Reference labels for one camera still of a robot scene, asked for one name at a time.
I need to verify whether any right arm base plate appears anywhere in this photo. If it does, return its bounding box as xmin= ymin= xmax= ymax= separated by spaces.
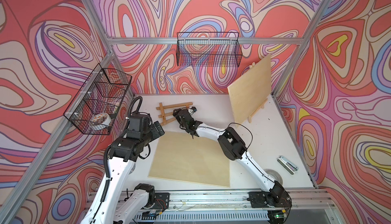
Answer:
xmin=247 ymin=191 xmax=292 ymax=208

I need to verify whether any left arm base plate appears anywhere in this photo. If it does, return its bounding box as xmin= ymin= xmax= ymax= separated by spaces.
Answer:
xmin=143 ymin=192 xmax=170 ymax=211

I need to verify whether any plywood board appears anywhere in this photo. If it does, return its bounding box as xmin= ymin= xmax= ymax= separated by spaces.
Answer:
xmin=149 ymin=132 xmax=230 ymax=187
xmin=228 ymin=55 xmax=271 ymax=123

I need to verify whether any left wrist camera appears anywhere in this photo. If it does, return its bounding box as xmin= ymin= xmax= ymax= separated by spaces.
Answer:
xmin=127 ymin=114 xmax=152 ymax=131

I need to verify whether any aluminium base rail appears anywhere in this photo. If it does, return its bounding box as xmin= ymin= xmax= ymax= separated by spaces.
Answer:
xmin=117 ymin=189 xmax=343 ymax=224

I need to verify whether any back black wire basket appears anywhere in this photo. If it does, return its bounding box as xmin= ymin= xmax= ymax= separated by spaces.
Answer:
xmin=176 ymin=31 xmax=243 ymax=67

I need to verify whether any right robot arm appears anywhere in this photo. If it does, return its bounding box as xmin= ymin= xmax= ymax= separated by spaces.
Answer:
xmin=173 ymin=107 xmax=292 ymax=208

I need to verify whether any metal stapler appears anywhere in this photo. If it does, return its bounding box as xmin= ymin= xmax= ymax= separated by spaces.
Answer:
xmin=277 ymin=155 xmax=298 ymax=175

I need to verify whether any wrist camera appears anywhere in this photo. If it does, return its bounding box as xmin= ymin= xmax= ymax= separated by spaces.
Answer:
xmin=188 ymin=107 xmax=197 ymax=115
xmin=127 ymin=114 xmax=152 ymax=131

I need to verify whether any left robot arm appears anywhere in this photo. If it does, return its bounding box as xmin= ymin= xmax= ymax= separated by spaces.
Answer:
xmin=81 ymin=96 xmax=165 ymax=224

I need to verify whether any left black wire basket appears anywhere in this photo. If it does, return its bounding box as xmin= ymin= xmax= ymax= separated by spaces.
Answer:
xmin=64 ymin=64 xmax=132 ymax=135

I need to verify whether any patterned tape roll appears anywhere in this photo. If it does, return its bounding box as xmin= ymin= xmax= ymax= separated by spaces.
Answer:
xmin=89 ymin=113 xmax=112 ymax=130

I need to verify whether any clear tape roll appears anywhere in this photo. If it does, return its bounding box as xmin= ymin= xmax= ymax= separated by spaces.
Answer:
xmin=265 ymin=169 xmax=283 ymax=185

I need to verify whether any black wire basket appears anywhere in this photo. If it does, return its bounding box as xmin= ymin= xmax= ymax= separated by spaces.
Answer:
xmin=176 ymin=31 xmax=243 ymax=67
xmin=64 ymin=64 xmax=132 ymax=135

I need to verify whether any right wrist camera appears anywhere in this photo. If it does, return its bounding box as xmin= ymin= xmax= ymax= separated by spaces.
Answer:
xmin=188 ymin=107 xmax=197 ymax=115

